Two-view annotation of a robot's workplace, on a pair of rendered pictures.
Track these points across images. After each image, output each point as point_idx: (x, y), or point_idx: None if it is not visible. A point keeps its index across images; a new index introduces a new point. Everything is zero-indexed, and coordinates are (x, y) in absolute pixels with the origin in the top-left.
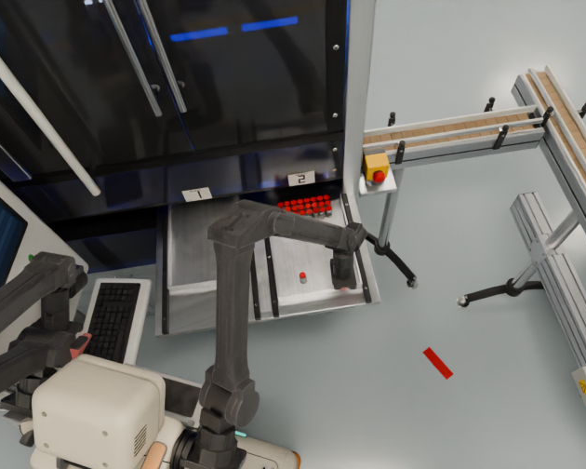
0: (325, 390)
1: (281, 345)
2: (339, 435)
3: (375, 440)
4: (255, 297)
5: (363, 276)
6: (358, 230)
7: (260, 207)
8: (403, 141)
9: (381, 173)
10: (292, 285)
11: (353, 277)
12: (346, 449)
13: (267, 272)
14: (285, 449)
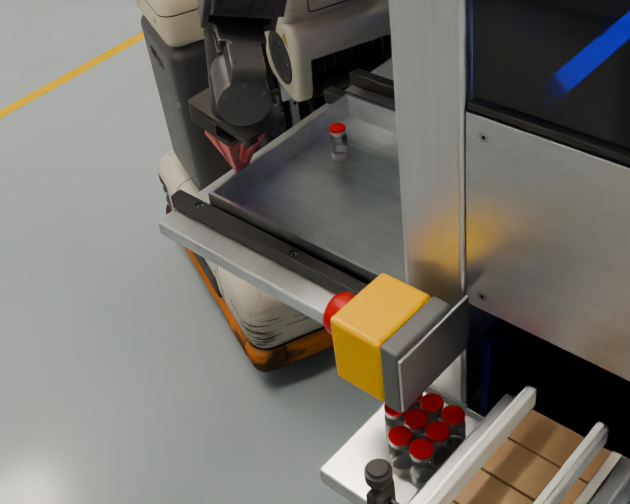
0: (306, 499)
1: None
2: (226, 461)
3: (159, 498)
4: (391, 82)
5: (220, 214)
6: (228, 62)
7: None
8: (376, 470)
9: (337, 304)
10: (353, 141)
11: (204, 108)
12: (200, 451)
13: None
14: (267, 300)
